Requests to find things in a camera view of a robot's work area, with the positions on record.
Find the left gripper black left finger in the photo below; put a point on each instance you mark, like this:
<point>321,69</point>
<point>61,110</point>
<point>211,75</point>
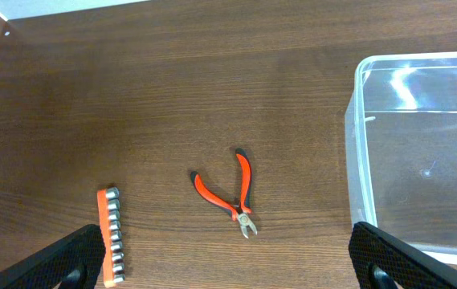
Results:
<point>74,261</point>

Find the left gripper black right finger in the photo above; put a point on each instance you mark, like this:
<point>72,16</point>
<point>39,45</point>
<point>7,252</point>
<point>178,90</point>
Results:
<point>382,261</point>

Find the clear plastic container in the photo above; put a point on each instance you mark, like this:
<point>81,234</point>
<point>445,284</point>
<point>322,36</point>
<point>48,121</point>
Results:
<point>401,149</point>

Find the orange socket bit holder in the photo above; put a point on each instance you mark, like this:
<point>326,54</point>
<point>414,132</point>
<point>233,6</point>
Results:
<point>108,205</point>

